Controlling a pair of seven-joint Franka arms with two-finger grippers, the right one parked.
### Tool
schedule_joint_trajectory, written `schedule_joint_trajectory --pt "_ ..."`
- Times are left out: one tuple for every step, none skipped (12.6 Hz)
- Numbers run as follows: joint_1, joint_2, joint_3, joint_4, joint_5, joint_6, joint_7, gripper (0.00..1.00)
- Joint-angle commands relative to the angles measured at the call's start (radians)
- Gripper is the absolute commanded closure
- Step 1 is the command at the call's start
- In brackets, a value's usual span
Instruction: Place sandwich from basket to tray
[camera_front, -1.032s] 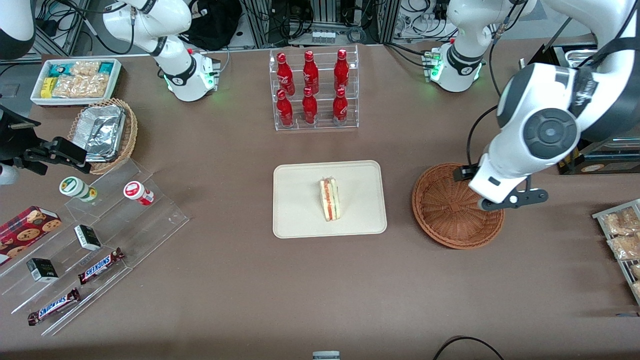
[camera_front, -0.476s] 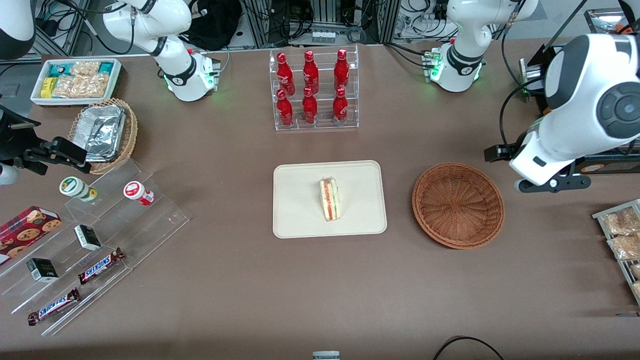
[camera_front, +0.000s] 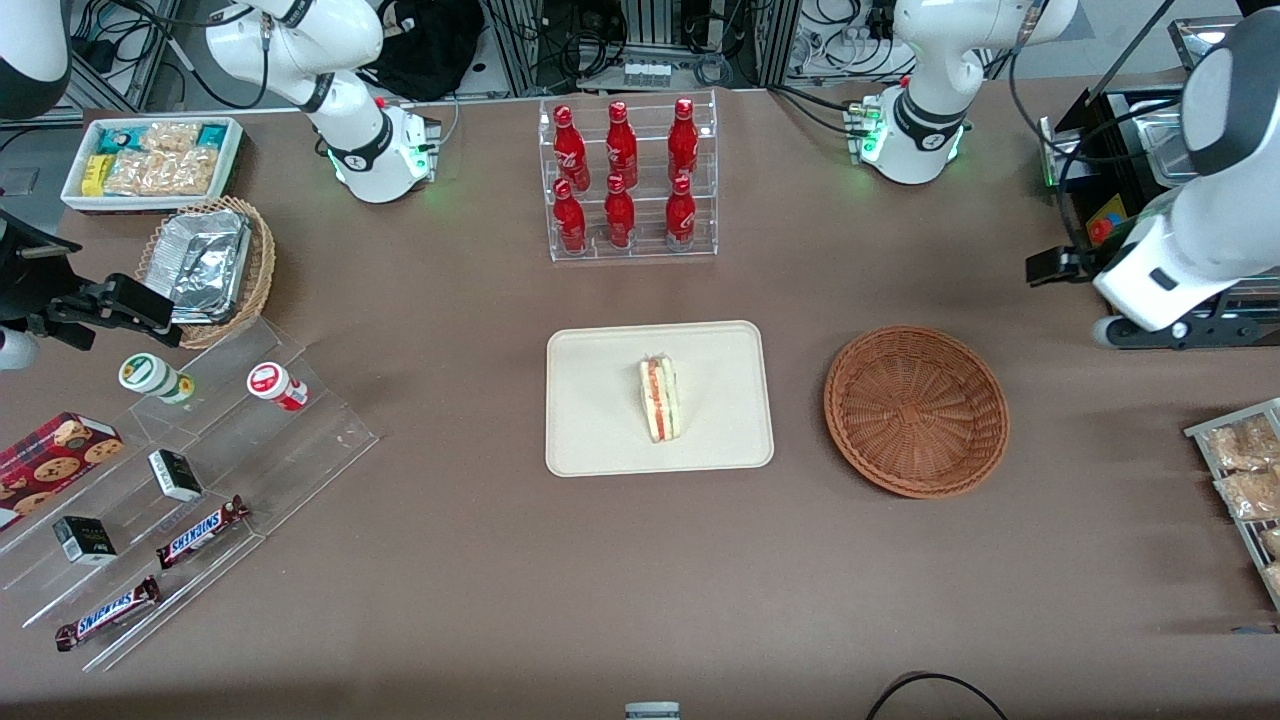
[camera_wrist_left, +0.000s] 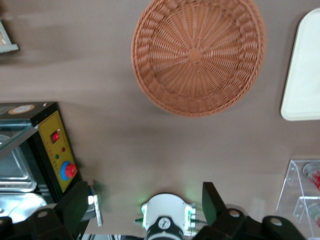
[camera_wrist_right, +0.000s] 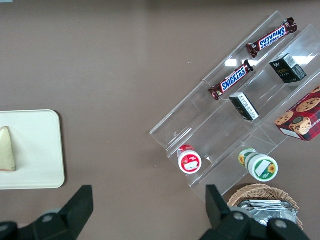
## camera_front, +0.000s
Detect tray of wrapped snacks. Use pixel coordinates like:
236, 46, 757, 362
1185, 398, 1280, 611

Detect triangular sandwich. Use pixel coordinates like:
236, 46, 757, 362
639, 353, 682, 445

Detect white rectangular snack bin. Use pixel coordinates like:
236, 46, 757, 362
60, 116, 245, 215

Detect black hot food display machine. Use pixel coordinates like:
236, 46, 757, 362
1038, 15, 1280, 351

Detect brown round wicker basket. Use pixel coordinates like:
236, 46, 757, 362
823, 325, 1010, 499

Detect black fabric bag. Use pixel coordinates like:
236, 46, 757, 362
362, 0, 487, 102

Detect beige rectangular tray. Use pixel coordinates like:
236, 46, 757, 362
545, 320, 776, 478

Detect clear bag of fried snacks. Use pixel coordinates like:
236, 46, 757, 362
1204, 414, 1280, 472
1214, 468, 1280, 522

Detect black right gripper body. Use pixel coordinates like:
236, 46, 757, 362
0, 208, 83, 329

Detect light oval wicker basket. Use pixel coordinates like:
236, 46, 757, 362
135, 196, 277, 350

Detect clear acrylic bottle rack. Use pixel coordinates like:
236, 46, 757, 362
538, 90, 719, 263

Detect clear bag of crackers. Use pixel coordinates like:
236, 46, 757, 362
104, 147, 218, 197
140, 122, 203, 154

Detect red plaid cookie box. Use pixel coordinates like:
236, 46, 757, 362
0, 412, 125, 532

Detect small black carton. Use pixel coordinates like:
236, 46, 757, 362
52, 516, 118, 566
148, 449, 204, 502

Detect green lid small jar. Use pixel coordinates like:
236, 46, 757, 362
118, 353, 196, 406

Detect stacked aluminium foil trays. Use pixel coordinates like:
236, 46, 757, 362
160, 209, 253, 326

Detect red cola bottle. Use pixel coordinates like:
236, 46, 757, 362
667, 97, 700, 186
552, 178, 589, 254
603, 173, 637, 249
664, 175, 698, 252
605, 100, 639, 189
553, 104, 592, 193

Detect clear acrylic stepped display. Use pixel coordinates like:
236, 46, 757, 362
0, 318, 379, 673

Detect brown snickers bar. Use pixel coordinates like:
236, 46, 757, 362
55, 576, 162, 652
156, 495, 250, 570

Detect red lid small jar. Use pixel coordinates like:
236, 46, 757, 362
247, 362, 310, 412

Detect black cable loop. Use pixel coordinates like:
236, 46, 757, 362
865, 672, 1011, 720

